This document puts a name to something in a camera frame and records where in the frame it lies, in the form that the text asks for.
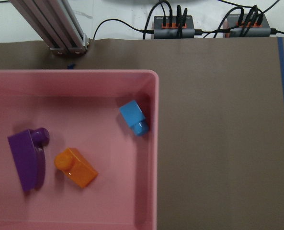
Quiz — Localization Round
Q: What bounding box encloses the small blue square block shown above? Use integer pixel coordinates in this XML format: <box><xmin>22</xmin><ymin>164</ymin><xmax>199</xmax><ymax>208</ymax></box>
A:
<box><xmin>119</xmin><ymin>100</ymin><xmax>149</xmax><ymax>136</ymax></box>

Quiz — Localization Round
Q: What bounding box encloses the orange toy block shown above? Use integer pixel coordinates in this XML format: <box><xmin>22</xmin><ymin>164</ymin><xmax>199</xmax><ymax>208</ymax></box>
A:
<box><xmin>54</xmin><ymin>148</ymin><xmax>99</xmax><ymax>188</ymax></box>

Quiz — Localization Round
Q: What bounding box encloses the purple toy block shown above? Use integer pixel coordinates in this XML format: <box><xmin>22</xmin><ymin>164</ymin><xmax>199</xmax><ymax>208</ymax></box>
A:
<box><xmin>7</xmin><ymin>127</ymin><xmax>50</xmax><ymax>192</ymax></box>

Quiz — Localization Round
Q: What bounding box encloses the pink plastic box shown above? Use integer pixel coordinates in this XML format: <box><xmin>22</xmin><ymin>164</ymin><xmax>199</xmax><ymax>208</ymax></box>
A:
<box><xmin>0</xmin><ymin>69</ymin><xmax>159</xmax><ymax>230</ymax></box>

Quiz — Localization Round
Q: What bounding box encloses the grey hub with orange connectors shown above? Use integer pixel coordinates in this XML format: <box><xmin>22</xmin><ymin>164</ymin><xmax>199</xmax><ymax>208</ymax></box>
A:
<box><xmin>153</xmin><ymin>15</ymin><xmax>195</xmax><ymax>39</ymax></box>

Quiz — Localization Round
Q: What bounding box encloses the aluminium frame post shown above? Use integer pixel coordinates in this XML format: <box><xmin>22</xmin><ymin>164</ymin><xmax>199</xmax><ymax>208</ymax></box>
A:
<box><xmin>10</xmin><ymin>0</ymin><xmax>89</xmax><ymax>55</ymax></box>

